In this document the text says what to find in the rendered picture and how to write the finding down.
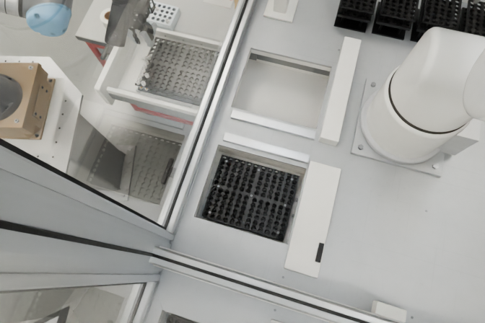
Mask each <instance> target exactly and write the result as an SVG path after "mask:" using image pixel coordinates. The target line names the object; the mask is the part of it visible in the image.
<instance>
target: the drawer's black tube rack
mask: <svg viewBox="0 0 485 323"><path fill-rule="evenodd" d="M230 159H232V160H230ZM235 160H238V161H239V162H237V161H235ZM241 162H245V164H243V163H241ZM248 164H251V166H250V165H248ZM255 165H257V166H258V167H254V166H255ZM263 167H265V166H261V165H258V164H254V163H251V162H248V161H243V160H240V159H236V158H232V157H230V156H228V158H227V160H226V164H225V167H224V171H223V173H222V178H221V180H220V183H219V185H218V186H217V185H216V186H217V187H218V189H217V193H216V195H215V198H214V202H213V205H212V207H211V211H209V217H208V218H207V217H203V218H206V219H209V220H212V221H216V222H219V223H221V224H226V225H228V226H233V227H235V228H238V229H242V230H245V231H249V232H252V233H255V234H259V235H262V236H266V237H268V238H272V239H275V240H279V241H281V242H282V241H284V236H285V233H286V230H287V224H288V221H289V216H290V213H291V210H292V205H293V202H294V197H295V193H296V190H297V185H298V182H299V178H300V176H298V175H295V174H290V173H287V172H283V171H279V170H277V169H272V168H269V167H265V168H266V169H262V168H263ZM269 169H271V170H272V171H269ZM275 171H277V172H278V173H276V172H275ZM281 173H284V174H285V175H284V174H281ZM288 174H290V175H291V176H287V175H288ZM295 176H296V177H297V178H295Z"/></svg>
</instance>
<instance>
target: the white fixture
mask: <svg viewBox="0 0 485 323"><path fill-rule="evenodd" d="M298 1H299V0H268V3H267V5H266V8H265V11H264V13H263V16H264V17H268V18H271V19H277V20H280V21H284V22H290V23H292V20H293V18H294V13H295V11H296V8H297V4H298Z"/></svg>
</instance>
